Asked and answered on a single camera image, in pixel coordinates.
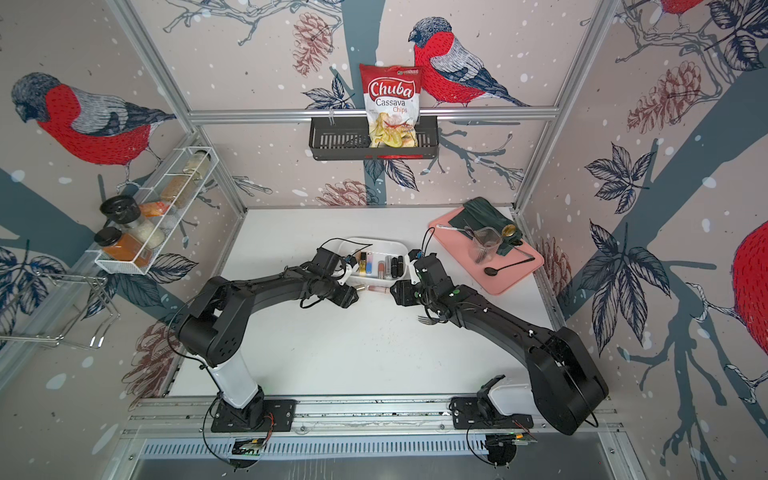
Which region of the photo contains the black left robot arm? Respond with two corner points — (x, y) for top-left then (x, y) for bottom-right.
(390, 249), (609, 435)

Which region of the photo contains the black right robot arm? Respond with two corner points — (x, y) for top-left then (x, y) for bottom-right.
(175, 247), (359, 424)

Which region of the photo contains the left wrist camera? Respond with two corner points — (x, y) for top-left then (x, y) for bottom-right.
(407, 249), (424, 285)

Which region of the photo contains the white handle utensil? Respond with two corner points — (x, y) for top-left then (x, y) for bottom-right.
(435, 224), (474, 235)

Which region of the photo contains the pink clear lip gloss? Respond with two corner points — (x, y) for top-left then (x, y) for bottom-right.
(367, 285), (391, 294)

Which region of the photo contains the white wire spice rack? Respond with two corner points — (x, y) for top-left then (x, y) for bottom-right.
(95, 146), (219, 275)

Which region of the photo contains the gold black lipstick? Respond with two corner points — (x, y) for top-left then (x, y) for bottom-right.
(358, 251), (368, 276)

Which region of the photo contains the fork with pink handle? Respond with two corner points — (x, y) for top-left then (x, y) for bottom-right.
(417, 316), (437, 326)

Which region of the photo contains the gold spoon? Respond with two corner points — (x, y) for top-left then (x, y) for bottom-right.
(501, 223), (522, 247)

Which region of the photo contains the metal wire hook rack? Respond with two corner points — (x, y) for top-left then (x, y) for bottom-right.
(1, 271), (121, 350)

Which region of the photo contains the red cassava chips bag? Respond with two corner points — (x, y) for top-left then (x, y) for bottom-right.
(359, 64), (421, 148)

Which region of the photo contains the black spoon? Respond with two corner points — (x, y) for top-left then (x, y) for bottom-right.
(483, 257), (535, 277)

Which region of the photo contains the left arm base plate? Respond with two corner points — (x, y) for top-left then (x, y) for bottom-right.
(211, 399), (298, 433)

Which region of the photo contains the dark green folded cloth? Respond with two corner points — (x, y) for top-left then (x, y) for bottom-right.
(448, 197), (520, 256)

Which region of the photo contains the black lid spice jar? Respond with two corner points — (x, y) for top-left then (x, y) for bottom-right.
(100, 195), (166, 250)

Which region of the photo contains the black wall basket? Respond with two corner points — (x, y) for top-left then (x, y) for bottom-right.
(308, 115), (440, 162)

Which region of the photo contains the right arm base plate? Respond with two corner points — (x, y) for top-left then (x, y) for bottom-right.
(448, 396), (534, 430)

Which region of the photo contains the pink rectangular tray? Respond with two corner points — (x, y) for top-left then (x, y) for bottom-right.
(429, 208), (544, 296)

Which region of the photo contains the clear plastic cup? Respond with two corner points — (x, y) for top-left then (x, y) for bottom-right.
(468, 227), (503, 265)

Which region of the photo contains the white plastic storage box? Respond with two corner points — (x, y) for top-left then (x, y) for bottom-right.
(324, 237), (412, 288)

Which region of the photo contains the orange spice jar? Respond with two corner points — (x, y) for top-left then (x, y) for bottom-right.
(94, 227), (152, 268)

